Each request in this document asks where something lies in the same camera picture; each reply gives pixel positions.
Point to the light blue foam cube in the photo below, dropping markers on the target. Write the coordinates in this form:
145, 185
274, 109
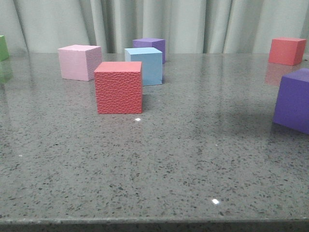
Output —
152, 68

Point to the grey curtain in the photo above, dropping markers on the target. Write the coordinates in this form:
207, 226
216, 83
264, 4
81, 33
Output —
188, 26

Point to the pink foam cube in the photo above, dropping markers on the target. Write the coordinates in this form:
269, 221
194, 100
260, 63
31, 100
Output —
78, 62

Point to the large near purple cube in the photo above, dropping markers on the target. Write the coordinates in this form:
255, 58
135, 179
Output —
292, 105

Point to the red textured foam cube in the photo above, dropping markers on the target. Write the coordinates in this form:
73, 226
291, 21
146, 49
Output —
118, 86

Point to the purple foam cube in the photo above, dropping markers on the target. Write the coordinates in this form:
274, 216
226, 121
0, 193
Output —
159, 44

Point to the green foam cube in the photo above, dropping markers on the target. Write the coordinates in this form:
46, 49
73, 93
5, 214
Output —
3, 48

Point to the far red foam cube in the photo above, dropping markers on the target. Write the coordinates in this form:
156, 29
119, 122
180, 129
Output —
287, 51

